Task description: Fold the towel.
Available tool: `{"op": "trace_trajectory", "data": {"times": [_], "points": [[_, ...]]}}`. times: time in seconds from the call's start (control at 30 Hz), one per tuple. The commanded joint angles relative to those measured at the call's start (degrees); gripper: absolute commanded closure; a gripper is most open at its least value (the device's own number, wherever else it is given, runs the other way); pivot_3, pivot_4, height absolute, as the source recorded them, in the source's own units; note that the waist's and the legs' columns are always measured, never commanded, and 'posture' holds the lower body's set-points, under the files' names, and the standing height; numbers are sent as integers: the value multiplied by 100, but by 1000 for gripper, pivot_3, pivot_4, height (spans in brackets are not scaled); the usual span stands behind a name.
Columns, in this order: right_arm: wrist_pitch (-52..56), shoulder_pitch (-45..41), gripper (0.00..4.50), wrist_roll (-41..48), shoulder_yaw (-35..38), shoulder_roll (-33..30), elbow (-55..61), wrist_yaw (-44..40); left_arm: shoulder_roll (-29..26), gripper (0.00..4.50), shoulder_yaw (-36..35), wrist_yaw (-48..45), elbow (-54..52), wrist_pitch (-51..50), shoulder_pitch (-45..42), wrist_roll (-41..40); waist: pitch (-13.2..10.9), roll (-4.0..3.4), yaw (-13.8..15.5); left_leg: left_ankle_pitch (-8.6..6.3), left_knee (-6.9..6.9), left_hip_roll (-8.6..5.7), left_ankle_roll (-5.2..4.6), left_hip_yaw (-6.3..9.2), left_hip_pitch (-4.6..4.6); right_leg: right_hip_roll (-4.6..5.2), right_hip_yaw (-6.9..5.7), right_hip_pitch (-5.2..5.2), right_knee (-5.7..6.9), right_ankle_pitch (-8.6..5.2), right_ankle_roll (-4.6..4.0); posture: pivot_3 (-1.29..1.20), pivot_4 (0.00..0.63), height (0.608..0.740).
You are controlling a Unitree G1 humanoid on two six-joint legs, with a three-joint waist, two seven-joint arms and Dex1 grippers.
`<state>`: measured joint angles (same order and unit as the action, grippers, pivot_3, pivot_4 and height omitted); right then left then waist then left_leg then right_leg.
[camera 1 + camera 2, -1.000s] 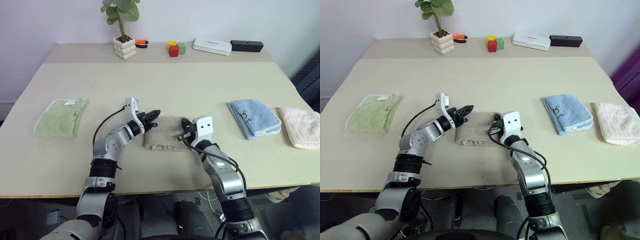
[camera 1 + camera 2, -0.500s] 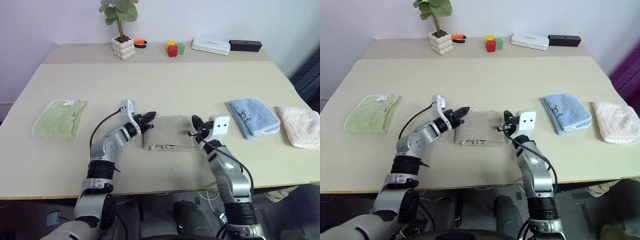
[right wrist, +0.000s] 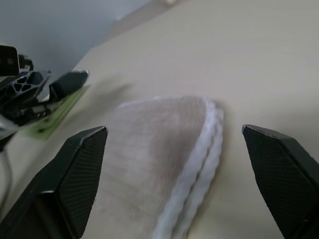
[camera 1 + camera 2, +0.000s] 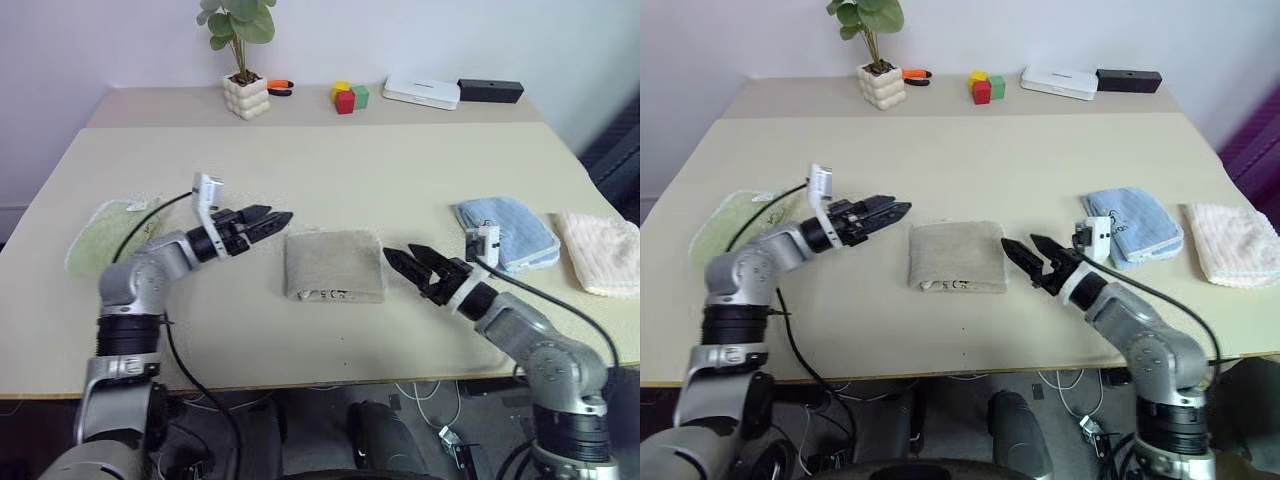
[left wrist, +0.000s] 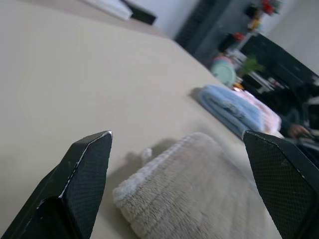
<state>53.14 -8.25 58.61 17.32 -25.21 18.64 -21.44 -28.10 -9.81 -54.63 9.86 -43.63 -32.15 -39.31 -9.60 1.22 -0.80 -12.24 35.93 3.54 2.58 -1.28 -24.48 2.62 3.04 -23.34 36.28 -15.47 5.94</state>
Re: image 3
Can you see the green towel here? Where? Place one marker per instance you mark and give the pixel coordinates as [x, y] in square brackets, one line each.
[57, 117]

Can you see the beige towel with white trim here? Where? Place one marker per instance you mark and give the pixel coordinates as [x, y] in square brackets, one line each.
[149, 161]

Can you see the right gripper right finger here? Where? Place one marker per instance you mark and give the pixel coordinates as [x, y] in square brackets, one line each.
[286, 179]

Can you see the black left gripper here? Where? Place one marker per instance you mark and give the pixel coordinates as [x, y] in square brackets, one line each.
[22, 92]

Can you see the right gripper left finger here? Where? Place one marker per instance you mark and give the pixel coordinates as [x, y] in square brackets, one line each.
[62, 189]

